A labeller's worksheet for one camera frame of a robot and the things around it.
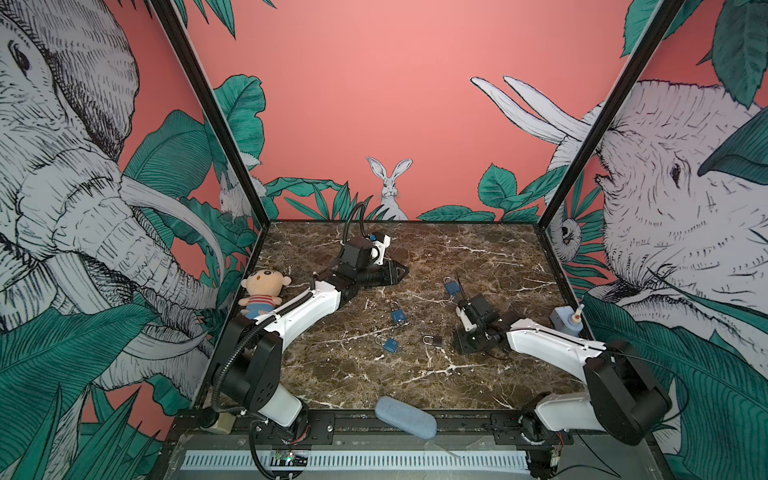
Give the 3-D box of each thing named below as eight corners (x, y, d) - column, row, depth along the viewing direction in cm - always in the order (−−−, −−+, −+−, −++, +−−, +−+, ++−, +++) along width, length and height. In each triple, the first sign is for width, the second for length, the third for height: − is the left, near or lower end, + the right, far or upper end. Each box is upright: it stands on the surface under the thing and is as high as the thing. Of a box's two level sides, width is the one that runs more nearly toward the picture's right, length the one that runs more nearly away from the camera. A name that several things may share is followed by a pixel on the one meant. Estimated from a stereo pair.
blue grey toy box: (554, 339, 93) (565, 329, 87) (546, 316, 98) (556, 305, 92) (572, 339, 93) (584, 329, 87) (563, 316, 98) (574, 305, 92)
